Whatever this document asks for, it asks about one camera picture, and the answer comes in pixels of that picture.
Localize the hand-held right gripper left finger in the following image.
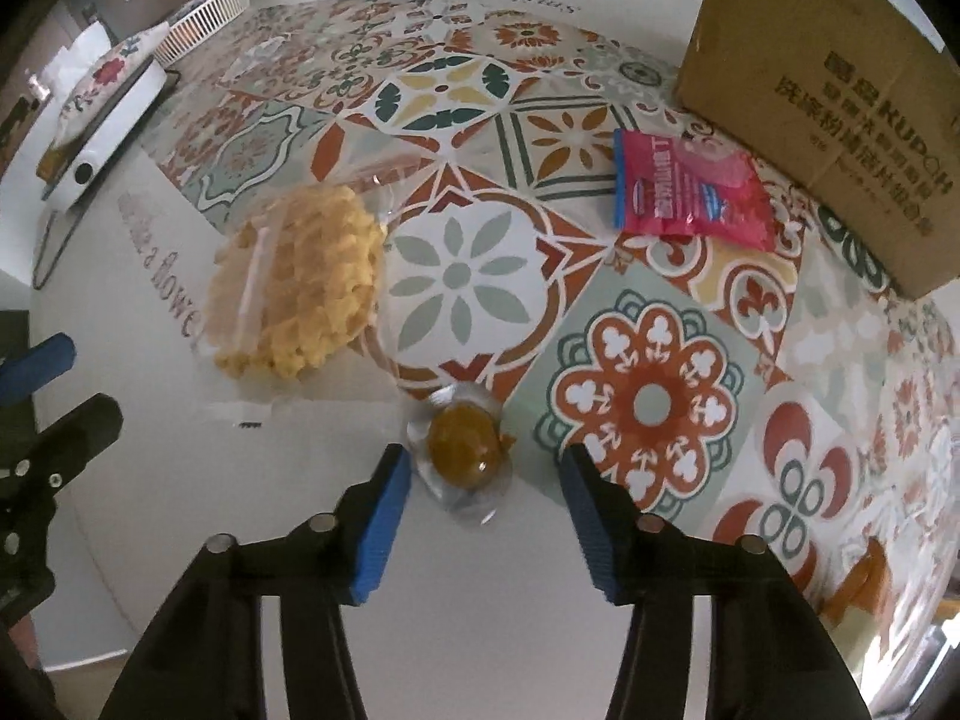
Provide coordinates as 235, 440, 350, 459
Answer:
97, 444, 412, 720

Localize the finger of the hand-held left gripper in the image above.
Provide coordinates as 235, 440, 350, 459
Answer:
0, 394, 125, 482
0, 334, 76, 410

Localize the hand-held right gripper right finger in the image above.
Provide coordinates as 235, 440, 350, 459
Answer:
561, 444, 875, 720

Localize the small round sweet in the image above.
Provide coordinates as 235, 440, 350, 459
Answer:
406, 382, 518, 530

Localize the bagged yellow waffle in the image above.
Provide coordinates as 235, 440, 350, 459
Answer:
196, 157, 421, 391

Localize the pink snack packet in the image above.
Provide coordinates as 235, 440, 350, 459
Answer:
611, 127, 777, 252

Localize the brown cardboard box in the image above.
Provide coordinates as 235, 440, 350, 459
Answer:
673, 0, 960, 301

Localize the tile print tablecloth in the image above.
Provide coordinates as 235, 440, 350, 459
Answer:
22, 0, 960, 691

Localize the white electric cooker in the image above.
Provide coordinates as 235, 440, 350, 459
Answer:
41, 60, 170, 211

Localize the floral tissue box cover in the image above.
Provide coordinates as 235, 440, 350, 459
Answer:
49, 22, 173, 155

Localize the white plastic basket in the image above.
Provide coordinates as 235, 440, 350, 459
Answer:
154, 0, 250, 67

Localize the black power cable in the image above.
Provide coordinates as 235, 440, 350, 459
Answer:
30, 206, 76, 290

